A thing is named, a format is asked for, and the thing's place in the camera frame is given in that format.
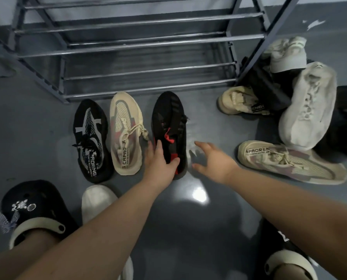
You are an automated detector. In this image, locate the person's left black clog slipper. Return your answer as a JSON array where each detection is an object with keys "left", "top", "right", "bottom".
[{"left": 0, "top": 180, "right": 79, "bottom": 250}]

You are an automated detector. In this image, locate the person's left leg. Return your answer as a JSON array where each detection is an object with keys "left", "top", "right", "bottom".
[{"left": 0, "top": 229, "right": 60, "bottom": 280}]

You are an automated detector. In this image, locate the black white patterned sneaker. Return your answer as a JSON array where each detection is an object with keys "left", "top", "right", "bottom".
[
  {"left": 73, "top": 99, "right": 114, "bottom": 184},
  {"left": 240, "top": 56, "right": 292, "bottom": 113}
]

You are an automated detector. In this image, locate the white knit sneaker green tab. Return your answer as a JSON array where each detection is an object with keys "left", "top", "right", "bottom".
[{"left": 262, "top": 36, "right": 308, "bottom": 74}]

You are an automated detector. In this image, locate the person's right hand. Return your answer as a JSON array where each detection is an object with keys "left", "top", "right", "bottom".
[{"left": 192, "top": 140, "right": 241, "bottom": 186}]

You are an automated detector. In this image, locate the person's left forearm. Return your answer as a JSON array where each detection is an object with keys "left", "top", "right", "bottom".
[{"left": 16, "top": 177, "right": 162, "bottom": 280}]

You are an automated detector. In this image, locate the person's left hand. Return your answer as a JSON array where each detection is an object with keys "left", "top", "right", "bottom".
[{"left": 143, "top": 139, "right": 181, "bottom": 189}]

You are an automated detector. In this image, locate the person's black clog slipper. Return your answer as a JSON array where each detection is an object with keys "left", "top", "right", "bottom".
[
  {"left": 0, "top": 180, "right": 79, "bottom": 250},
  {"left": 256, "top": 218, "right": 320, "bottom": 280}
]

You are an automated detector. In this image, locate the person's right forearm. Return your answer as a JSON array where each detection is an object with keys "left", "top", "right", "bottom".
[{"left": 224, "top": 167, "right": 347, "bottom": 280}]

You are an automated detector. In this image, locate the person's right leg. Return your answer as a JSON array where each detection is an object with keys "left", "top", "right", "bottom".
[{"left": 274, "top": 264, "right": 308, "bottom": 280}]

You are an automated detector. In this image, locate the person's right black clog slipper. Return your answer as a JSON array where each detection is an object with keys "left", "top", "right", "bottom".
[{"left": 256, "top": 218, "right": 320, "bottom": 280}]

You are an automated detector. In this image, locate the grey metal shoe rack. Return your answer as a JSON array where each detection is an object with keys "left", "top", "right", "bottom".
[{"left": 0, "top": 0, "right": 302, "bottom": 105}]

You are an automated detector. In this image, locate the person's leg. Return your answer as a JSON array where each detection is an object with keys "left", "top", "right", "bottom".
[
  {"left": 0, "top": 229, "right": 60, "bottom": 280},
  {"left": 274, "top": 264, "right": 308, "bottom": 280}
]

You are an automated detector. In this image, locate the black sneaker red stripe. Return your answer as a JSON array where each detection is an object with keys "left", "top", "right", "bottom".
[
  {"left": 151, "top": 91, "right": 189, "bottom": 180},
  {"left": 313, "top": 85, "right": 347, "bottom": 164}
]

